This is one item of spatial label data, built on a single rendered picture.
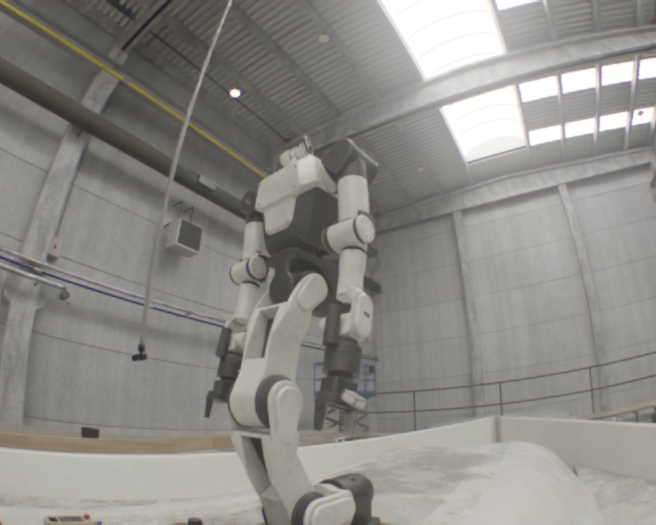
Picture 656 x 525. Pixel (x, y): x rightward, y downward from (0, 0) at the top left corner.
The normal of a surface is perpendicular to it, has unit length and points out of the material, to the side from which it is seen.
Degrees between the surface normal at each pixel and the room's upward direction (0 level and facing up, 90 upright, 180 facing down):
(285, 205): 90
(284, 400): 90
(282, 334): 115
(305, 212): 98
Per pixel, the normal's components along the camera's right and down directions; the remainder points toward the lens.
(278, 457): 0.70, 0.18
